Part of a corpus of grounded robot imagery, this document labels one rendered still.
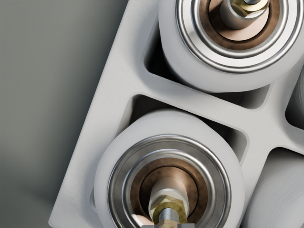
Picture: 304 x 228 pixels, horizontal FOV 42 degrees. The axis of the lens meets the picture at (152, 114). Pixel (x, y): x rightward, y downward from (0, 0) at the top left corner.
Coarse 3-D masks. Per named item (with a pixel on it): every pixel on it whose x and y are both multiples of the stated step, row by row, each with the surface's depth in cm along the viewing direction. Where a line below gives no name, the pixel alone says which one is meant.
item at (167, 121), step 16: (160, 112) 31; (176, 112) 31; (128, 128) 25; (144, 128) 24; (160, 128) 24; (176, 128) 24; (192, 128) 24; (208, 128) 25; (112, 144) 25; (128, 144) 24; (208, 144) 24; (224, 144) 25; (112, 160) 24; (224, 160) 24; (96, 176) 25; (240, 176) 25; (96, 192) 25; (240, 192) 24; (96, 208) 25; (240, 208) 25; (112, 224) 25
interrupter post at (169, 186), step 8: (160, 184) 23; (168, 184) 22; (176, 184) 23; (152, 192) 23; (160, 192) 21; (168, 192) 21; (176, 192) 21; (184, 192) 22; (152, 200) 21; (184, 200) 21
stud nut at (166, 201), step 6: (162, 198) 20; (168, 198) 20; (174, 198) 21; (156, 204) 20; (162, 204) 20; (168, 204) 20; (174, 204) 20; (180, 204) 20; (156, 210) 20; (180, 210) 20; (156, 216) 20; (180, 216) 20; (156, 222) 20; (180, 222) 20; (186, 222) 20
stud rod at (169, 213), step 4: (168, 208) 20; (164, 212) 19; (168, 212) 19; (172, 212) 19; (176, 212) 20; (160, 216) 19; (164, 216) 19; (168, 216) 19; (172, 216) 19; (176, 216) 19; (160, 220) 19; (172, 220) 18; (176, 220) 18
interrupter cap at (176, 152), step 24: (144, 144) 24; (168, 144) 24; (192, 144) 24; (120, 168) 24; (144, 168) 24; (168, 168) 24; (192, 168) 24; (216, 168) 24; (120, 192) 24; (144, 192) 24; (192, 192) 24; (216, 192) 24; (120, 216) 24; (144, 216) 24; (192, 216) 24; (216, 216) 24
